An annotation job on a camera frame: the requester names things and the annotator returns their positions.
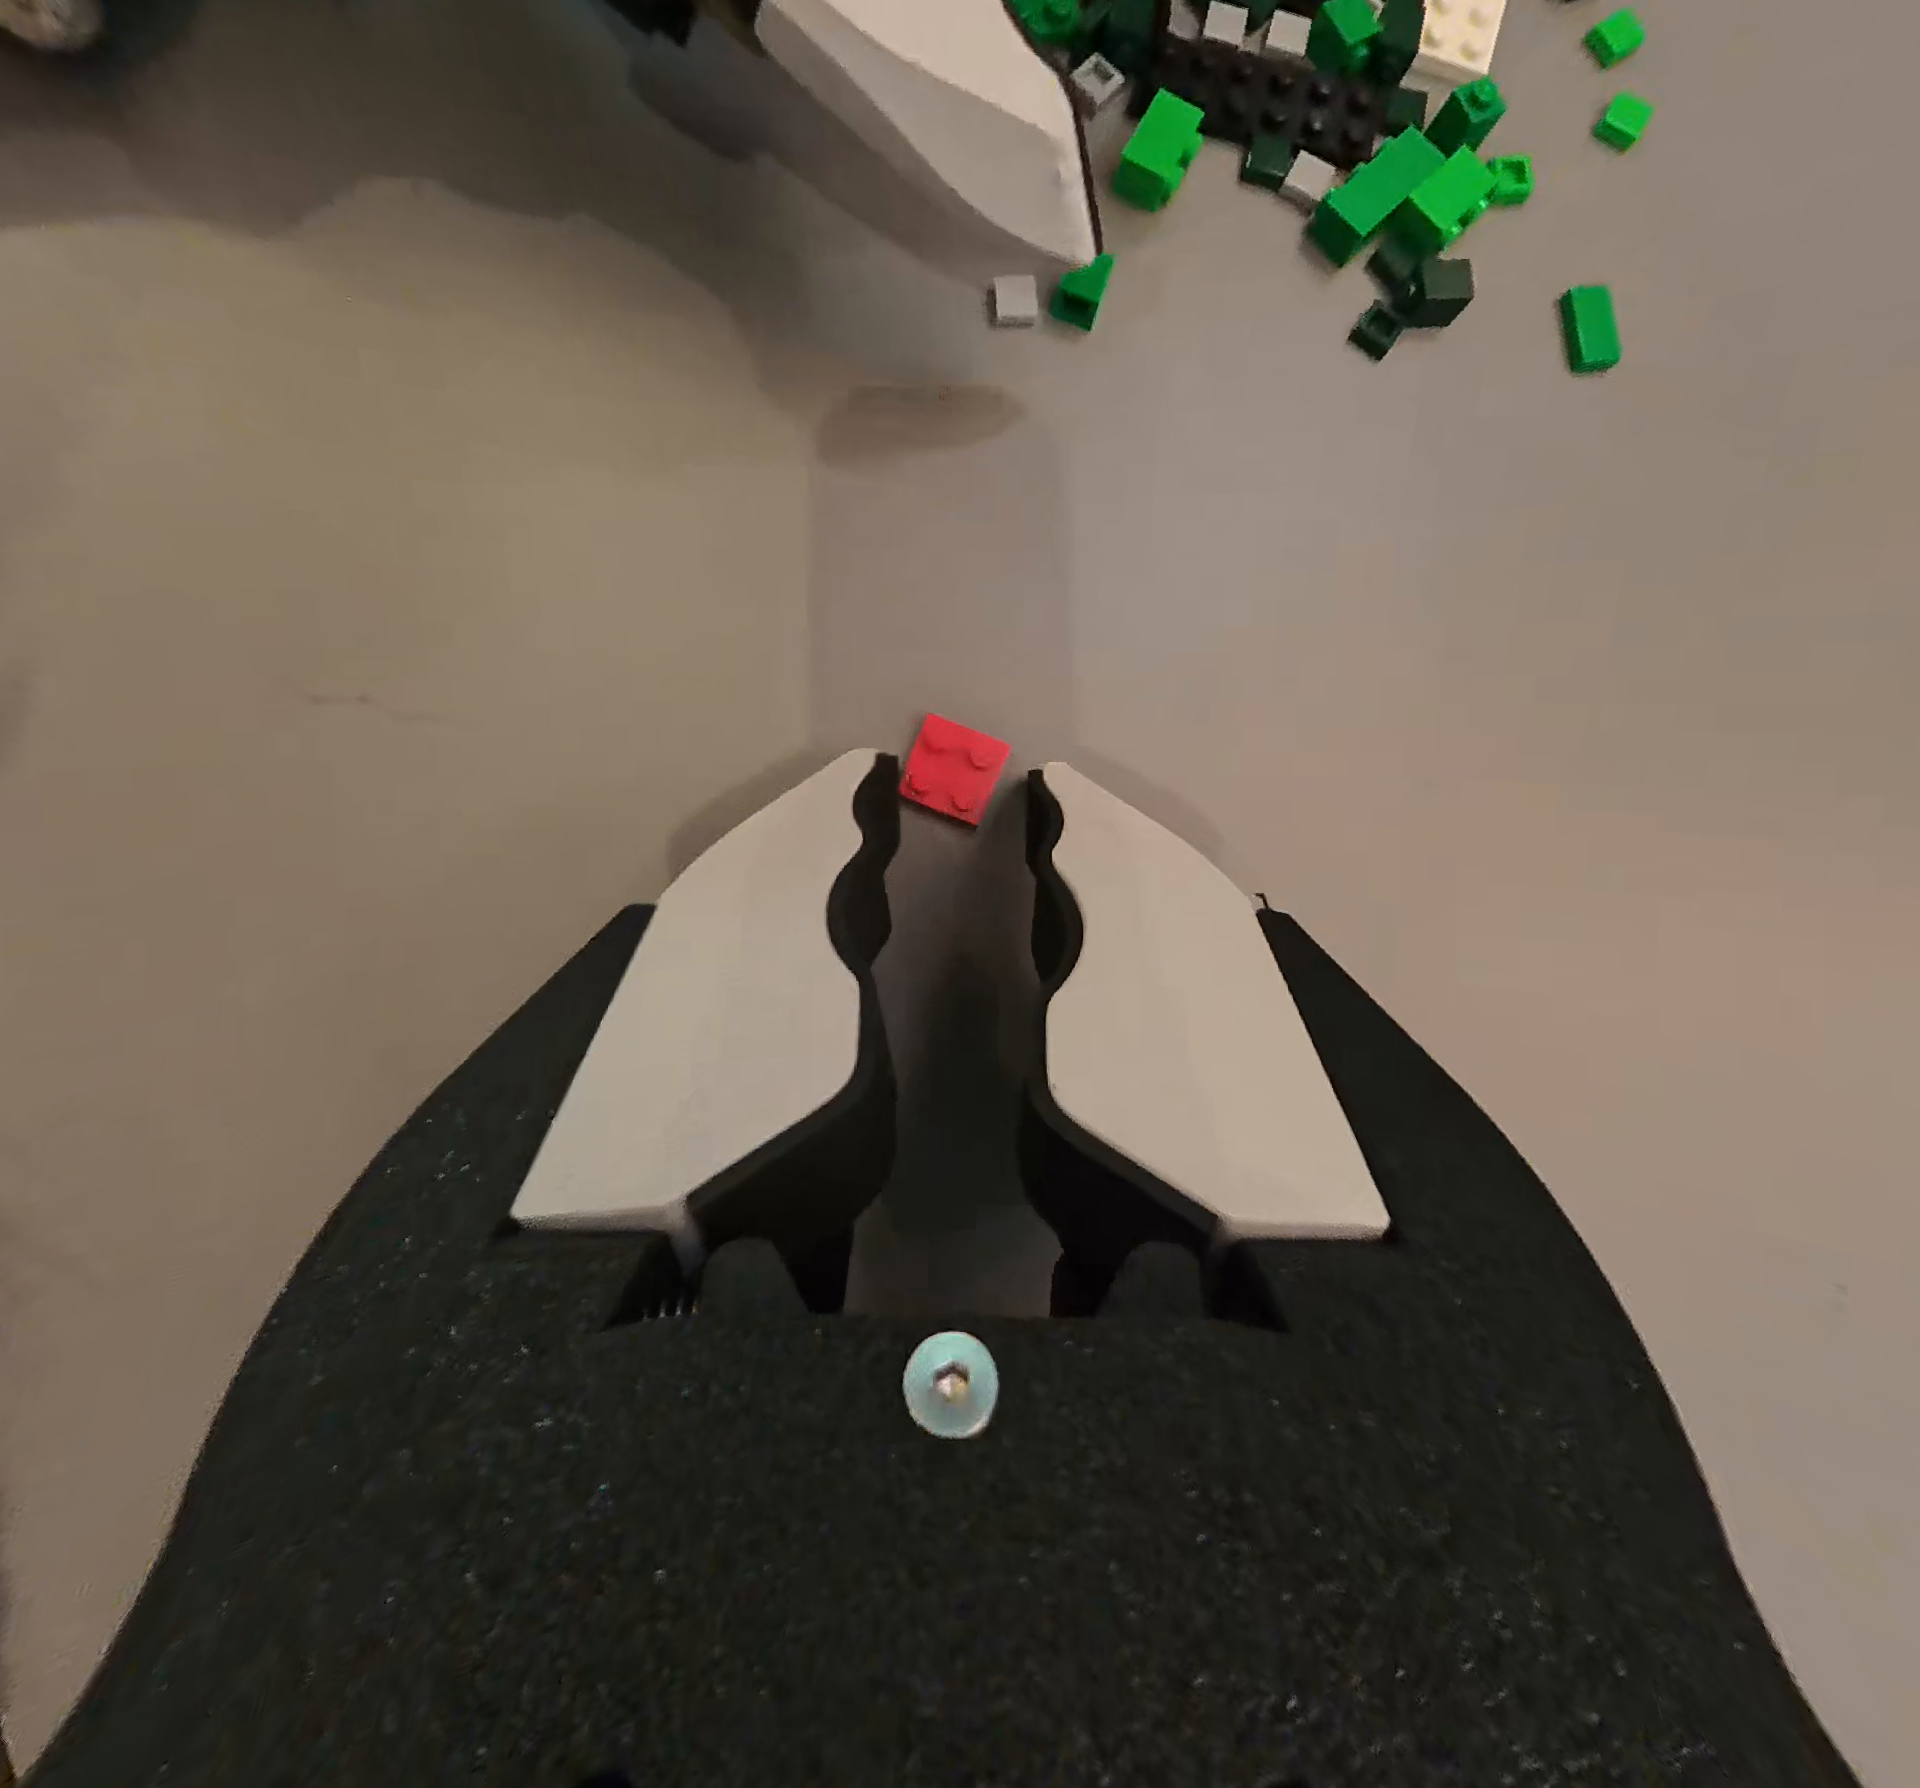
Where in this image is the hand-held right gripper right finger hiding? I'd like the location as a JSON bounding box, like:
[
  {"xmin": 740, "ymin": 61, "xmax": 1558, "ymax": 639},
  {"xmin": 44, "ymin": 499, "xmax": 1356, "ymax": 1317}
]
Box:
[{"xmin": 1021, "ymin": 762, "xmax": 1392, "ymax": 1317}]

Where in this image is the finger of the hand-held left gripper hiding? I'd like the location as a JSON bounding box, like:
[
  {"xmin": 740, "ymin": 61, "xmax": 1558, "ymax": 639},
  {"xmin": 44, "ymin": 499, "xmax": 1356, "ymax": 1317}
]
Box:
[{"xmin": 728, "ymin": 0, "xmax": 1107, "ymax": 270}]

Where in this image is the red square lego plate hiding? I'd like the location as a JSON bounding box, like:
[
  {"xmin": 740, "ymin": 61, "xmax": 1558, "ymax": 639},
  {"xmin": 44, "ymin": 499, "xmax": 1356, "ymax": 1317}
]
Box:
[{"xmin": 897, "ymin": 712, "xmax": 1013, "ymax": 828}]

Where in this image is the pile of lego bricks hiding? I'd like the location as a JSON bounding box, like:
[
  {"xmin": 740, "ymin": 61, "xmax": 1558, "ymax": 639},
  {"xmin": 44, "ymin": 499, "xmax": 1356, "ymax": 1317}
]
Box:
[{"xmin": 987, "ymin": 0, "xmax": 1655, "ymax": 376}]

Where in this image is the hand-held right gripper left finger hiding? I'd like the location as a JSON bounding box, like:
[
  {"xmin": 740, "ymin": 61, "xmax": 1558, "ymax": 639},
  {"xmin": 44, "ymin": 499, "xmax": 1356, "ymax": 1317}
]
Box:
[{"xmin": 512, "ymin": 748, "xmax": 903, "ymax": 1317}]

